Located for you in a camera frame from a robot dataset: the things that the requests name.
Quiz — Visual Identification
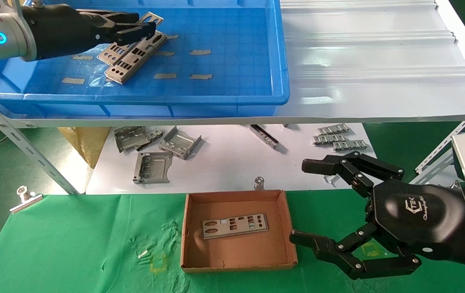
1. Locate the yellow woven sack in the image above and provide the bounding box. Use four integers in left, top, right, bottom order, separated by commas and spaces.
57, 127, 111, 169

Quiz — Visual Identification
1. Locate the white perforated shelf post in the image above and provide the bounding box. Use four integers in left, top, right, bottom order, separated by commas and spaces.
0, 83, 80, 195
410, 120, 465, 186

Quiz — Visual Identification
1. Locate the silver metal IO shield plate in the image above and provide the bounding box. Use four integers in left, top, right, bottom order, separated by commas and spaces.
202, 213, 269, 239
105, 32, 168, 85
97, 12, 164, 66

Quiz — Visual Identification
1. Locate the long dark metal bar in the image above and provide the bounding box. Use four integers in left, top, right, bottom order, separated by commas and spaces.
250, 124, 279, 149

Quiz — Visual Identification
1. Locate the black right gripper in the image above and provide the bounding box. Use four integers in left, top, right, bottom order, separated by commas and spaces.
289, 151, 465, 280

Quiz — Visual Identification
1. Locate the white metal shelf board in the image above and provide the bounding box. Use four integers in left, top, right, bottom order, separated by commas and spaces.
2, 0, 465, 129

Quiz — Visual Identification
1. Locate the grey stamped metal bracket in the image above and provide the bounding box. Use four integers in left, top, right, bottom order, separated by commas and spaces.
114, 126, 151, 153

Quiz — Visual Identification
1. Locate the green table cloth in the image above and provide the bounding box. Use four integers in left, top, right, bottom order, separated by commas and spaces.
0, 189, 465, 293

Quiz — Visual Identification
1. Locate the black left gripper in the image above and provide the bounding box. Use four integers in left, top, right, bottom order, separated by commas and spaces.
21, 3, 156, 62

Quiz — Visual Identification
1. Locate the clear plastic film scrap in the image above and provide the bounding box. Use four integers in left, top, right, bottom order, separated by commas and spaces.
88, 64, 113, 88

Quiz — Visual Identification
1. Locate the grey U-shaped metal bracket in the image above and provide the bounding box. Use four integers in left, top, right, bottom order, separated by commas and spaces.
158, 126, 202, 160

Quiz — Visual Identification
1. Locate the open brown cardboard box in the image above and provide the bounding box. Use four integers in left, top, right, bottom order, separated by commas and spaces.
180, 190, 298, 273

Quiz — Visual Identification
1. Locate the white lower shelf board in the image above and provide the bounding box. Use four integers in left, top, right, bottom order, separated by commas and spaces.
86, 124, 377, 195

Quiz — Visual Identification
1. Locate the grey ribbed metal strip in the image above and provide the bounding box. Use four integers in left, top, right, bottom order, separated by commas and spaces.
332, 140, 369, 152
313, 134, 347, 145
317, 123, 350, 136

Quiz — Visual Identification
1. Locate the blue plastic tray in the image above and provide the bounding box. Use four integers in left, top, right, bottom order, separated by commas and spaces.
0, 0, 290, 119

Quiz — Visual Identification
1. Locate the grey stamped metal plate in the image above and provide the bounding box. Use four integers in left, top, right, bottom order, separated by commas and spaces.
133, 152, 174, 184

